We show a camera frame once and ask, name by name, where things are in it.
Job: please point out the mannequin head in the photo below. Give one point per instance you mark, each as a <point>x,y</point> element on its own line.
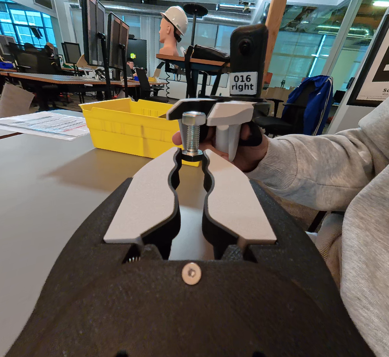
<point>167,39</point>

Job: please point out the black bag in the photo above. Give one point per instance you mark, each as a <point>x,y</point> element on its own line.
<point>209,53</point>

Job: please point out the black round floor lamp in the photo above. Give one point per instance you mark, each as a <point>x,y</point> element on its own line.
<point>195,9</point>

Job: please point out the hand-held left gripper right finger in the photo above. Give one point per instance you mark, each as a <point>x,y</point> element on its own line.
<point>237,202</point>

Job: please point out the small black monitor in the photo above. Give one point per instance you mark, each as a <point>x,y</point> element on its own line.
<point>71,54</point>

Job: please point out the long wood-edged office desk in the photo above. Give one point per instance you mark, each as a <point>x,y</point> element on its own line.
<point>60,79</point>

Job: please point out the black office chair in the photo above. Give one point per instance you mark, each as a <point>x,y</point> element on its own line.
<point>142,83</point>

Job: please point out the black-legged standing desk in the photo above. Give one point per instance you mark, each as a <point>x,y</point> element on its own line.
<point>194,59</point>

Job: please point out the grey desk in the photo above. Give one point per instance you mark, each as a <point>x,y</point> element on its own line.
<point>60,205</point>

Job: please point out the dark computer monitor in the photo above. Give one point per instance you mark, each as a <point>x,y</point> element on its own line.
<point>117,42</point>
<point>92,29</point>

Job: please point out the person's right hand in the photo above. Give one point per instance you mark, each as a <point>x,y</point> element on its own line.
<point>252,153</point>

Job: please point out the white hard hat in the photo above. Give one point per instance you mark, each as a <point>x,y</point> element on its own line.
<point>177,17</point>

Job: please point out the person's right forearm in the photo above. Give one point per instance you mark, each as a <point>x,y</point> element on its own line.
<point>319,162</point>

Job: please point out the steel hex bolt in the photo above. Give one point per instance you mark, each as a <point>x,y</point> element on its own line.
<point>192,137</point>

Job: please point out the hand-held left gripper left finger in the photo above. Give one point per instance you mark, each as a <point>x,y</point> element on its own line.
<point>146,199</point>

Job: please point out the person's left forearm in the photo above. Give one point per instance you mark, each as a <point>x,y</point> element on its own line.
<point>364,272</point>

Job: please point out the grey cardboard panel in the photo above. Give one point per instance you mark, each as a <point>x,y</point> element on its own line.
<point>15,99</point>

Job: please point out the black-and-white marker poster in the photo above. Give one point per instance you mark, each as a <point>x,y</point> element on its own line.
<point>373,68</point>

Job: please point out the laminated paper sheet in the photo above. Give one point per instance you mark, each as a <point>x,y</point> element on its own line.
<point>45,124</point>

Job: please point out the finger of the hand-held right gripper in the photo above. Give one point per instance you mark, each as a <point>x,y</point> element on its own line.
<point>231,114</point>
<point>182,108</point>

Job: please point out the yellow plastic bin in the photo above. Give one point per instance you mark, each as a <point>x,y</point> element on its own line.
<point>127,129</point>

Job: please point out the blue jacket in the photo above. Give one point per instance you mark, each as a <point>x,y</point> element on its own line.
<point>310,102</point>

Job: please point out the black flat monitor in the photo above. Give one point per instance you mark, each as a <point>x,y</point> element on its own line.
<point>137,52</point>

